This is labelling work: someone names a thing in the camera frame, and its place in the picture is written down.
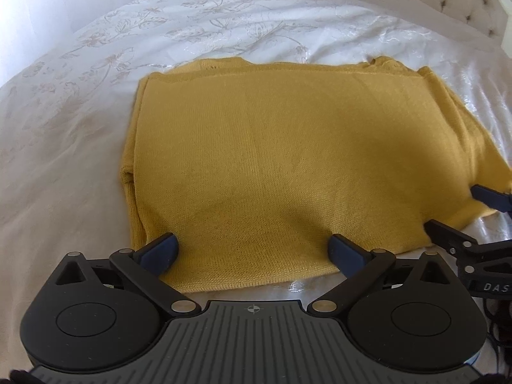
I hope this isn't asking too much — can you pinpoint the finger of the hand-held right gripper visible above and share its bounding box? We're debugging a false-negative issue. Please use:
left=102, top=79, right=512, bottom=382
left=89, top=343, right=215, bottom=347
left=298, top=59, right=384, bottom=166
left=471, top=183, right=512, bottom=213
left=424, top=219, right=481, bottom=265

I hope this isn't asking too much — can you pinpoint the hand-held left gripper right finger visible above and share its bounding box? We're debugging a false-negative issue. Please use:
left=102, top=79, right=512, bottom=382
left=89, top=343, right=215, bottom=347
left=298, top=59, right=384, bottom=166
left=307, top=234, right=457, bottom=316

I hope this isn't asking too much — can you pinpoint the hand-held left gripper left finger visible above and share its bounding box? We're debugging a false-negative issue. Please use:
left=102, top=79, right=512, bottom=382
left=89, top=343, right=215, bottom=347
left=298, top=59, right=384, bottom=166
left=54, top=233, right=202, bottom=316

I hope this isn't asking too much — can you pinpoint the yellow knit sweater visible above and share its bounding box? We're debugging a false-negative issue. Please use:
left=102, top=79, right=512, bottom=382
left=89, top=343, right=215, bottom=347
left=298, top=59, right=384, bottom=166
left=119, top=56, right=512, bottom=293

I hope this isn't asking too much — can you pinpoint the white embroidered bedspread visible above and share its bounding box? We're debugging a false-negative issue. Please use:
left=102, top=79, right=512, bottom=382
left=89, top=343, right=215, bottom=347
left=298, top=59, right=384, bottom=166
left=0, top=0, right=512, bottom=313

